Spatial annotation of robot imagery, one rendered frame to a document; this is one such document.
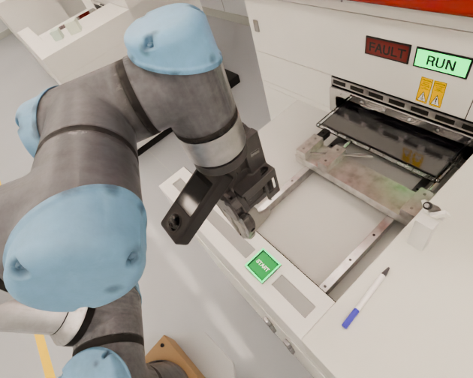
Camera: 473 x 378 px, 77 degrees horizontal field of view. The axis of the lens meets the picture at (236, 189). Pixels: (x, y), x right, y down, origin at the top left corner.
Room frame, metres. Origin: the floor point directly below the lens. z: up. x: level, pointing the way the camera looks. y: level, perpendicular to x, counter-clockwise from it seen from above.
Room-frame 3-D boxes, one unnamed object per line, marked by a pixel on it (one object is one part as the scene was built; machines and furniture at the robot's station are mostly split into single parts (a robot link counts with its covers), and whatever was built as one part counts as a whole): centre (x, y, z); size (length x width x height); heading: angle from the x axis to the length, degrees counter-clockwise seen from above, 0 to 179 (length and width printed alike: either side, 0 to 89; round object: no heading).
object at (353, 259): (0.30, -0.30, 0.84); 0.50 x 0.02 x 0.03; 111
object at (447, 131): (0.55, -0.49, 0.89); 0.44 x 0.02 x 0.10; 21
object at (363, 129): (0.56, -0.55, 0.90); 0.34 x 0.34 x 0.01; 21
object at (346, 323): (0.14, -0.14, 0.97); 0.14 x 0.01 x 0.01; 115
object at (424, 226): (0.19, -0.29, 1.03); 0.06 x 0.04 x 0.13; 111
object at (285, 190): (0.55, -0.20, 0.84); 0.50 x 0.02 x 0.03; 111
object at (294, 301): (0.39, 0.06, 0.89); 0.55 x 0.09 x 0.14; 21
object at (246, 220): (0.25, 0.01, 1.19); 0.05 x 0.02 x 0.09; 21
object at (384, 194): (0.45, -0.31, 0.87); 0.36 x 0.08 x 0.03; 21
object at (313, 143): (0.59, -0.25, 0.89); 0.08 x 0.03 x 0.03; 111
